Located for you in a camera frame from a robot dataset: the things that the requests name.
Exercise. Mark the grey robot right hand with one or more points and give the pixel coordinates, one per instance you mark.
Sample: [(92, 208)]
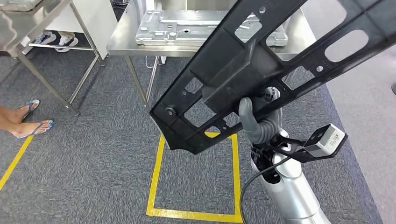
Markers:
[(263, 133)]

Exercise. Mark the stainless steel workbench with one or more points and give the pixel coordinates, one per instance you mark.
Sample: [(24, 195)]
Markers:
[(123, 40)]

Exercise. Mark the yellow floor tape square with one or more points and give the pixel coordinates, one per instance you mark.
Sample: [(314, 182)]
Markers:
[(15, 160), (236, 179)]

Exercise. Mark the person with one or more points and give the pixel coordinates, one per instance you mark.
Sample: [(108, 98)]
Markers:
[(66, 41), (18, 126)]

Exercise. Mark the stamped grey metal panel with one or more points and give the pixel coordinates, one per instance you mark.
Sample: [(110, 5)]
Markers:
[(173, 31)]

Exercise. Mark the black round stand base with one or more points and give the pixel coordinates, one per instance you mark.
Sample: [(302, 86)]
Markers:
[(393, 89)]

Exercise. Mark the black plastic frame part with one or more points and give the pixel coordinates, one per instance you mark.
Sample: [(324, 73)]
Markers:
[(235, 71)]

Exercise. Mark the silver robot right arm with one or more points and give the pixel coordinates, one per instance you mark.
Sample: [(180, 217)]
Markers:
[(294, 191)]

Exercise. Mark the stainless steel side table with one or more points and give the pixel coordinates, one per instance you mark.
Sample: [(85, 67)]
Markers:
[(18, 28)]

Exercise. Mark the white cabinet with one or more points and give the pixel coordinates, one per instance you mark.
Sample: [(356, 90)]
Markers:
[(99, 18)]

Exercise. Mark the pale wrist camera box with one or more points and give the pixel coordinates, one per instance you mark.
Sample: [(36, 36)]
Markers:
[(328, 140)]

